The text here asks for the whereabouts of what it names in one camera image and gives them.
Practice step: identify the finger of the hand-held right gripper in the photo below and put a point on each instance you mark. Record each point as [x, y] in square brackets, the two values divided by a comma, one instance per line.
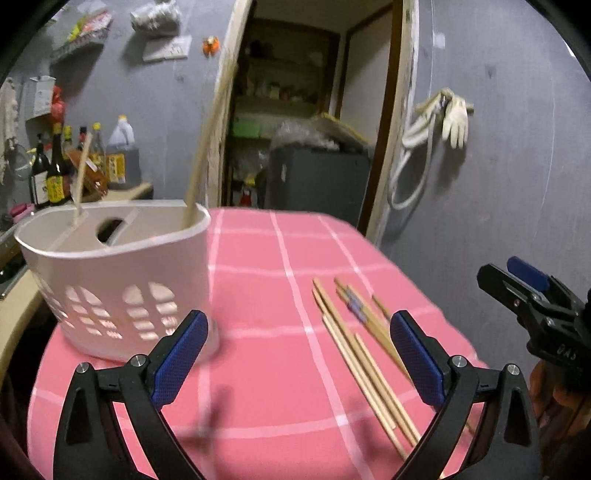
[501, 284]
[526, 272]

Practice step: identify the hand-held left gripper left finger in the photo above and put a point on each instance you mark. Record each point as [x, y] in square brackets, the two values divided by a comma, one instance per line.
[180, 355]

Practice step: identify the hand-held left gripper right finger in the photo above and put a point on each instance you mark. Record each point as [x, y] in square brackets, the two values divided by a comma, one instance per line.
[415, 360]

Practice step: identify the plain wooden chopstick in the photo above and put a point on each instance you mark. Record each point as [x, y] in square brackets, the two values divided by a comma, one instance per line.
[339, 330]
[384, 392]
[203, 157]
[82, 175]
[369, 400]

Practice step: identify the white plastic utensil basket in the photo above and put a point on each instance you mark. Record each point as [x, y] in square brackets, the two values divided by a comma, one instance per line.
[115, 272]

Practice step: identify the person's right hand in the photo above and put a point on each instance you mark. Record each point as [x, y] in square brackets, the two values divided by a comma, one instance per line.
[542, 387]

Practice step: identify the pink checked tablecloth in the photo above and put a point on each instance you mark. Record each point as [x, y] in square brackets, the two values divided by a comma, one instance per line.
[258, 300]

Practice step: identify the white rubber glove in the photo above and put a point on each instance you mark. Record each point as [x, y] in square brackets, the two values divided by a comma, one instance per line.
[456, 117]

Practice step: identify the small red bottle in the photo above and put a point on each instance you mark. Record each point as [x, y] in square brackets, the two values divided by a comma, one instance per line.
[246, 194]

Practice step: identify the orange-brown seasoning packet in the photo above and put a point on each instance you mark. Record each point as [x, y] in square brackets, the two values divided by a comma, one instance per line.
[92, 177]

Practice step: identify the dark grey cabinet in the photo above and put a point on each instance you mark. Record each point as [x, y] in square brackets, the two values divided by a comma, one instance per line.
[318, 184]

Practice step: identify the large clear oil jug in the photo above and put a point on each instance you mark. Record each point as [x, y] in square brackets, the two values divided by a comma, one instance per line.
[122, 161]

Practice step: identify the dark bottle with yellow label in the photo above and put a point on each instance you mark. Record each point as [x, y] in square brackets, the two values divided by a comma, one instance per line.
[56, 180]

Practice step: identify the yellow-edged flat board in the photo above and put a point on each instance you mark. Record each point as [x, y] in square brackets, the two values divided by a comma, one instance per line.
[346, 129]

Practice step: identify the yellow-capped sauce bottle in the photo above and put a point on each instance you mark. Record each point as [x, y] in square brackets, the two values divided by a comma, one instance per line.
[97, 147]

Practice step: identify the dark glass bottle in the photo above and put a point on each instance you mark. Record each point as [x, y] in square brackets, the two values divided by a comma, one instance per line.
[39, 180]

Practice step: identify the green box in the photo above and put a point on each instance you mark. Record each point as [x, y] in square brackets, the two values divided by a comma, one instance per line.
[245, 128]

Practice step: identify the clear plastic bag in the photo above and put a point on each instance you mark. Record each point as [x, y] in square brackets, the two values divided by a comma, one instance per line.
[300, 134]

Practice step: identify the metal strainer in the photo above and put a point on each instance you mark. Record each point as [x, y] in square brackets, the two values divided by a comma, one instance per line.
[19, 161]

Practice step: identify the red plastic bag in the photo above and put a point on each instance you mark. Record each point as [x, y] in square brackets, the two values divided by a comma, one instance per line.
[57, 104]

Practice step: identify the white carton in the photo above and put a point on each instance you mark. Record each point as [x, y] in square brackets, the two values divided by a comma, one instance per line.
[40, 97]

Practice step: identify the white hanging cloth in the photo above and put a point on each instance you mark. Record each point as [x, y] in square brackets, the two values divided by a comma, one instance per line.
[8, 110]

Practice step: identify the wooden storage shelf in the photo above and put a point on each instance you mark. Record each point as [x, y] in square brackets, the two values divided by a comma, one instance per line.
[286, 69]

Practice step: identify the crumpled plastic bag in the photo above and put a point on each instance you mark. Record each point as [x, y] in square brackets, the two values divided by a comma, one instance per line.
[154, 16]

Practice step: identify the wooden door frame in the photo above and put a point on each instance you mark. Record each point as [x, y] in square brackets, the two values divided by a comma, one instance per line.
[399, 115]

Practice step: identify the white wall socket plate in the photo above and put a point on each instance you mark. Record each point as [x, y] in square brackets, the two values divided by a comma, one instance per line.
[168, 48]

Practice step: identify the orange wall ornament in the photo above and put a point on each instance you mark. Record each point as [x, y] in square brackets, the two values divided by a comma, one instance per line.
[210, 46]

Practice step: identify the wall shelf with packets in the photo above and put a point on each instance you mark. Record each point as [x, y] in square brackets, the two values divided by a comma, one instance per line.
[81, 34]

